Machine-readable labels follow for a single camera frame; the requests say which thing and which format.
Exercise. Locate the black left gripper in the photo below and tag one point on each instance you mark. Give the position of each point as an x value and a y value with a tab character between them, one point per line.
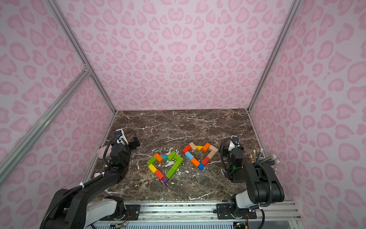
133	142

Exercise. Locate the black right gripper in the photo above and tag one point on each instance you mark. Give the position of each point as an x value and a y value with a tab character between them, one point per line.
237	147

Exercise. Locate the natural wood block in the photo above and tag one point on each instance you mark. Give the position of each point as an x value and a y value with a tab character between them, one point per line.
193	147
211	154
213	148

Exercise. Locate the green block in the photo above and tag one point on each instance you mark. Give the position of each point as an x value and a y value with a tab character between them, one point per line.
152	160
177	165
171	172
178	159
171	156

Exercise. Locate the orange block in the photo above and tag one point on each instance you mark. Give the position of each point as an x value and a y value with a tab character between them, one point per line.
159	158
195	162
206	147

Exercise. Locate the red block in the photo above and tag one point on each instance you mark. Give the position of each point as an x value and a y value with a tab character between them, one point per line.
205	161
186	149
159	174

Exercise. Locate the teal triangle block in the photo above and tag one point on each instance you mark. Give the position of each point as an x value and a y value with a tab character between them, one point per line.
164	157

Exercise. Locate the blue cube block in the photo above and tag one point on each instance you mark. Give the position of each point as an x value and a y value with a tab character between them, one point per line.
201	167

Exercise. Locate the yellow triangle block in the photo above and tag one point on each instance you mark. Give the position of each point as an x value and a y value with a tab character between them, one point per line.
199	148

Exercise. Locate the green block bottom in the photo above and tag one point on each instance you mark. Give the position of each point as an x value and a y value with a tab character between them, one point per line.
177	165

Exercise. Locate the purple cube block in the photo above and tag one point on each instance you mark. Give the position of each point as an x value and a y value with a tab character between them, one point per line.
165	179

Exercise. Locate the light blue block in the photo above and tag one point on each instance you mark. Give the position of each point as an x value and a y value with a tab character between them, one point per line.
189	155

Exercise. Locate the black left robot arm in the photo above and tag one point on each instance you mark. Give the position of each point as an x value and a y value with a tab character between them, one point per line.
88	191

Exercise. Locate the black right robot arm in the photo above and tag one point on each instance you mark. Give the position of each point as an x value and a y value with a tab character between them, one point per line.
262	185

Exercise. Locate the bundle of pencils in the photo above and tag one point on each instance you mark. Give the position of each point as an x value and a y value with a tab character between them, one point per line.
259	157

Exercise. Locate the pink pencil case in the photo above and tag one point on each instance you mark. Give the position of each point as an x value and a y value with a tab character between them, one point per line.
101	151

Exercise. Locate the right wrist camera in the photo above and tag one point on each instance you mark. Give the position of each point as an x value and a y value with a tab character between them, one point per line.
234	143

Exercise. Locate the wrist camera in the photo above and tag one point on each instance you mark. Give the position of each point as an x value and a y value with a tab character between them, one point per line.
234	143
120	137

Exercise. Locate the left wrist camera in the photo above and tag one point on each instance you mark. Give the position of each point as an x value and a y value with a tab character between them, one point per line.
120	137

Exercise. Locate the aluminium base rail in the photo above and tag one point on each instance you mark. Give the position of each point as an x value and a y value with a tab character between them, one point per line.
113	213

